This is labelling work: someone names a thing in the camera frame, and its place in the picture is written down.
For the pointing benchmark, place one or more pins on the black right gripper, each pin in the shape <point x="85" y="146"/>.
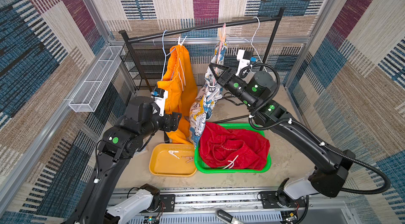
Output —
<point x="224" y="77"/>

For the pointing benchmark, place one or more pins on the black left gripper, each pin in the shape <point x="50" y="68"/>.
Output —
<point x="169" y="126"/>

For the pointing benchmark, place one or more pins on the pink wire hanger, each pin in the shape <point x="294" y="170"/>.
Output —
<point x="218" y="51"/>

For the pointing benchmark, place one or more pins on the white blue patterned shorts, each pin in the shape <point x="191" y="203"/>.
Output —
<point x="203" y="106"/>

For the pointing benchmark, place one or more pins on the red shorts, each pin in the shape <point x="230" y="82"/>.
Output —
<point x="234" y="148"/>

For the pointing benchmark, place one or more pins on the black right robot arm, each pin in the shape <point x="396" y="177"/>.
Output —
<point x="330" y="168"/>

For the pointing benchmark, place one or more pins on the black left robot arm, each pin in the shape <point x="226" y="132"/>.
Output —
<point x="143" y="117"/>

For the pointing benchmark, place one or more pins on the yellow plastic tray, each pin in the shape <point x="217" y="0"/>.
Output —
<point x="163" y="164"/>

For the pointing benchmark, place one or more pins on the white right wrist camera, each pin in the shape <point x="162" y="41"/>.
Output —
<point x="246" y="60"/>

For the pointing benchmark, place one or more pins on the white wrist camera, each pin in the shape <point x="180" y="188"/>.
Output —
<point x="246" y="60"/>
<point x="159" y="100"/>

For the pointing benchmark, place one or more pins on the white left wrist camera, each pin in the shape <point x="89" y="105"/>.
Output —
<point x="159" y="100"/>

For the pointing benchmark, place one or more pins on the blue wire hanger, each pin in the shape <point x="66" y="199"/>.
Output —
<point x="165" y="55"/>

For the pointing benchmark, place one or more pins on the black wire shoe shelf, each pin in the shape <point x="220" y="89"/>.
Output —
<point x="144" y="62"/>

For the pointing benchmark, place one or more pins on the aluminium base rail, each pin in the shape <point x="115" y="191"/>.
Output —
<point x="249" y="205"/>

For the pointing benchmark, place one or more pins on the white wire mesh basket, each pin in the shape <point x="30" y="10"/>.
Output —
<point x="91" y="91"/>

